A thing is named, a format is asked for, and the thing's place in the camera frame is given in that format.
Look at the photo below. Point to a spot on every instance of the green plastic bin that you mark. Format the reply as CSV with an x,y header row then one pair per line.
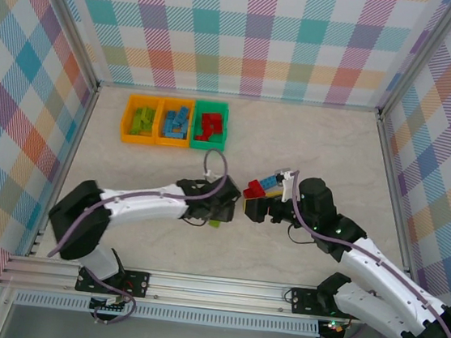
x,y
207,146

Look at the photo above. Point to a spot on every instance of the aluminium frame post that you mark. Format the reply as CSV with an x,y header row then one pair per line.
x,y
1,314
418,56
75,17

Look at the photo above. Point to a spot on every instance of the aluminium table edge rail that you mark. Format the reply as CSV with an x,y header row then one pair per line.
x,y
395,196
67,167

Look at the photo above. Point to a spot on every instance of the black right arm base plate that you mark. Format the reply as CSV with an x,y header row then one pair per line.
x,y
304,300

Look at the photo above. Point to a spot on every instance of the small green lego brick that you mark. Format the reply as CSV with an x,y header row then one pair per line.
x,y
135,129

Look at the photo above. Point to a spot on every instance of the small blue lego brick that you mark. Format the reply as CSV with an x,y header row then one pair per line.
x,y
179,124

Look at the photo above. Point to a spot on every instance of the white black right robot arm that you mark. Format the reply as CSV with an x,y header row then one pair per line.
x,y
381,272

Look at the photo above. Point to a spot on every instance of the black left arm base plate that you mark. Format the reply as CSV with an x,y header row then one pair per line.
x,y
137,285

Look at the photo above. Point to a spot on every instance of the yellow lego brick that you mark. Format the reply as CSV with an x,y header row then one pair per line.
x,y
275,193

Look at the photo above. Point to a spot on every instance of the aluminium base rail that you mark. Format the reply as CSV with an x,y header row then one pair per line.
x,y
215,292

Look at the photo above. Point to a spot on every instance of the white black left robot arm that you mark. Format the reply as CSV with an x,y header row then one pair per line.
x,y
140,204

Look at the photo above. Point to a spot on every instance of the orange plastic bin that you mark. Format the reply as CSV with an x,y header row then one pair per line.
x,y
135,139
171,142

